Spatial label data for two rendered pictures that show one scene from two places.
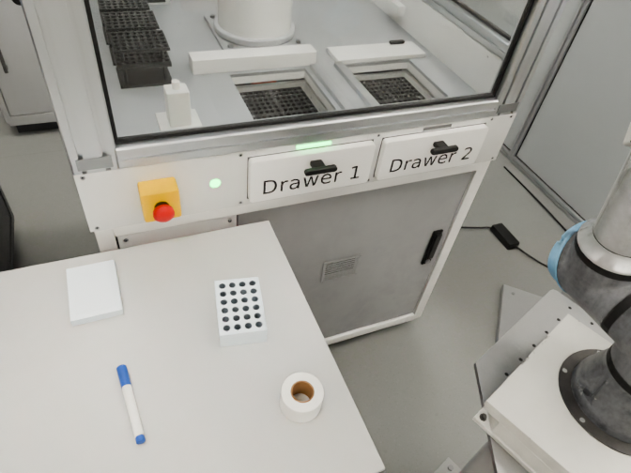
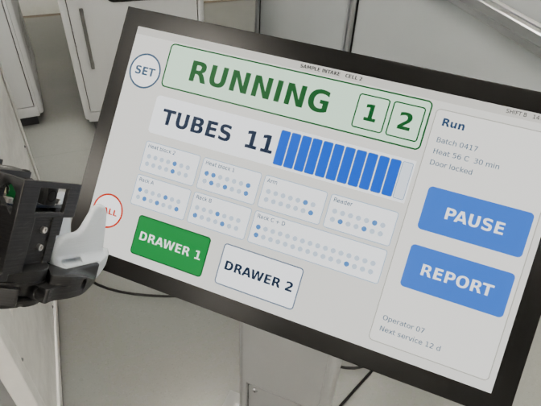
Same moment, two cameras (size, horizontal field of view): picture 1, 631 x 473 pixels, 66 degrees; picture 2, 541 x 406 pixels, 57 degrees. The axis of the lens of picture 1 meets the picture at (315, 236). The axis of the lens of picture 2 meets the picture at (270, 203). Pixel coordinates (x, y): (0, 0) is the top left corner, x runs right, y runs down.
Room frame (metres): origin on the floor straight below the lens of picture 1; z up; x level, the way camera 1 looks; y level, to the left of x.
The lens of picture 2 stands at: (0.67, -1.00, 1.42)
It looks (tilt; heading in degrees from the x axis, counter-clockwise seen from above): 41 degrees down; 7
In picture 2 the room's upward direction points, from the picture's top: 3 degrees clockwise
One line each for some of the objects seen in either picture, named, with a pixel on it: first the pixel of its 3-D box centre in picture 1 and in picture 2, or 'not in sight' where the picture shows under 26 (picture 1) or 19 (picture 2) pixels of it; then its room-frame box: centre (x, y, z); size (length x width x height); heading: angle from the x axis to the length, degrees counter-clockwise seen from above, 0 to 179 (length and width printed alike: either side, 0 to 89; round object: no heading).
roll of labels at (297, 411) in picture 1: (300, 397); not in sight; (0.38, -0.02, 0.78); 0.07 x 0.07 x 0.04
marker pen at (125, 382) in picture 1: (130, 402); not in sight; (0.33, 0.25, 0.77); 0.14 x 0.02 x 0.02; 34
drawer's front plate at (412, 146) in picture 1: (432, 151); not in sight; (1.01, -0.25, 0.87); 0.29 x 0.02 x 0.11; 119
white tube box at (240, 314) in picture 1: (239, 310); not in sight; (0.53, 0.12, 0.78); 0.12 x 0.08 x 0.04; 19
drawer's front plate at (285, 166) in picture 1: (312, 171); not in sight; (0.86, 0.03, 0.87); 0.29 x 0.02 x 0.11; 119
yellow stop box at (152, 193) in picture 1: (160, 200); not in sight; (0.69, 0.31, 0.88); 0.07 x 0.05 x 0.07; 119
